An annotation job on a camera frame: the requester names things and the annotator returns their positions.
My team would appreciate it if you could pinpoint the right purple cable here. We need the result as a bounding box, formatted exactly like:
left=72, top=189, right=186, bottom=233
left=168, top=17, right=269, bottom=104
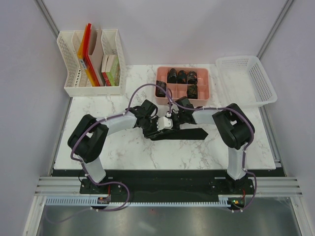
left=165, top=88, right=258, bottom=213

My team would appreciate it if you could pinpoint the green book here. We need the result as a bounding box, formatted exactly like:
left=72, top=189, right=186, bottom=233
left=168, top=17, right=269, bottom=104
left=106, top=55, right=120, bottom=86

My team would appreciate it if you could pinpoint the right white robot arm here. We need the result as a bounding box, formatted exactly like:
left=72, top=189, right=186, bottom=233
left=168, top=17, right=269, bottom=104
left=175, top=97, right=255, bottom=194

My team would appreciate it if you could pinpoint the purple cable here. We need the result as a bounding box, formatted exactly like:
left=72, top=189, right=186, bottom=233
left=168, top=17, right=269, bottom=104
left=45, top=83, right=173, bottom=224
left=165, top=88, right=258, bottom=213

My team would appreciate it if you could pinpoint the rolled tie back right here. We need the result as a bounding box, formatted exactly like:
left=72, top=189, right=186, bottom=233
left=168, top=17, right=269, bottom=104
left=187, top=71, right=198, bottom=85

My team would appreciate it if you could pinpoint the rolled tie front right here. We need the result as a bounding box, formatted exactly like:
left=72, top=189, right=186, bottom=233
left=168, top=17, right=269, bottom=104
left=187, top=84, right=198, bottom=99

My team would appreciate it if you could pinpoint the rolled tie back middle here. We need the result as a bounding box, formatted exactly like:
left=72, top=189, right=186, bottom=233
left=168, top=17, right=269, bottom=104
left=177, top=70, right=187, bottom=84

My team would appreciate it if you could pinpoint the rolled tie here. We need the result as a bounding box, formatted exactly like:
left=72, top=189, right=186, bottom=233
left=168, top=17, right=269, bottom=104
left=187, top=71, right=198, bottom=85
left=177, top=70, right=187, bottom=84
left=167, top=68, right=177, bottom=84
left=187, top=84, right=198, bottom=99

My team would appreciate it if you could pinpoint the cream paperback book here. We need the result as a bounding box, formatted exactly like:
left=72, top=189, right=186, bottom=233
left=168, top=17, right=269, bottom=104
left=101, top=54, right=115, bottom=73

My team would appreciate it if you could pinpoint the rolled tie back left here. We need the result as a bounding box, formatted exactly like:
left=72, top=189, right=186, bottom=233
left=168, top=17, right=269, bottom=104
left=167, top=68, right=177, bottom=84

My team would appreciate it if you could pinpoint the rolled tie floral left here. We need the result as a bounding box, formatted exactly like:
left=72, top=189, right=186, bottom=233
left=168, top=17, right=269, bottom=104
left=156, top=80, right=166, bottom=97

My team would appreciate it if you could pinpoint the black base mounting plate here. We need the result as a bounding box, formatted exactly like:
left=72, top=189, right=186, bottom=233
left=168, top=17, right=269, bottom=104
left=79, top=169, right=254, bottom=207

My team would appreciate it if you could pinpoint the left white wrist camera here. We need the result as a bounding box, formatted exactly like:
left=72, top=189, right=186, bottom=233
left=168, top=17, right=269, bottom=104
left=157, top=112, right=173, bottom=131

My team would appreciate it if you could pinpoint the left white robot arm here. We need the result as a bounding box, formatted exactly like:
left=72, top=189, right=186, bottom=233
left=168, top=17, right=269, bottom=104
left=67, top=100, right=158, bottom=194

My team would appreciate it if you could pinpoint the pink compartment tray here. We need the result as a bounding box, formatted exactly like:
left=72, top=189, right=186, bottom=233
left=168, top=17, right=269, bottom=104
left=156, top=66, right=211, bottom=106

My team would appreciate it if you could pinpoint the red orange folder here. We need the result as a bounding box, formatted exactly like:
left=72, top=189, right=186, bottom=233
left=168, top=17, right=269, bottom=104
left=77, top=23, right=100, bottom=87

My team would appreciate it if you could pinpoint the aluminium frame rail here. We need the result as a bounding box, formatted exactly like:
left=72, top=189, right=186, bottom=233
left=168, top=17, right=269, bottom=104
left=35, top=177, right=303, bottom=197

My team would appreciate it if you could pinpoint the white plastic basket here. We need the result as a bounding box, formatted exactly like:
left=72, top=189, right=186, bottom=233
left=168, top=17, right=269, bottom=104
left=215, top=56, right=278, bottom=108

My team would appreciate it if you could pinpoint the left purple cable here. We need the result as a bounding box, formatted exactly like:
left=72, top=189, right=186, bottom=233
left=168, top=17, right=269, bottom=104
left=45, top=83, right=173, bottom=224

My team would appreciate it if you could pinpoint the long black necktie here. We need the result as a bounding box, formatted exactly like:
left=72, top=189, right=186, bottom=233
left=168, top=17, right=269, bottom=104
left=158, top=128, right=208, bottom=141

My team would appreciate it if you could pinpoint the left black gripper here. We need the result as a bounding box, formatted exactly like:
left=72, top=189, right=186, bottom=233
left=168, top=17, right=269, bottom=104
left=142, top=117, right=163, bottom=139

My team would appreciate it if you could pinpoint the beige cardboard folder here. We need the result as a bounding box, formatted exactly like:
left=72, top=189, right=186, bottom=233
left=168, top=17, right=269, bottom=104
left=89, top=26, right=106, bottom=87

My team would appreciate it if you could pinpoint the white slotted cable duct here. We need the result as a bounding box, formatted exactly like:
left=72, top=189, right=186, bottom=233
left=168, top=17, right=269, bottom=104
left=45, top=194, right=247, bottom=207

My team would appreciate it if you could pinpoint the cream desktop file organizer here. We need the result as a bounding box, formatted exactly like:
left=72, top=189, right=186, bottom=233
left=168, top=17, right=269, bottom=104
left=57, top=27, right=127, bottom=97

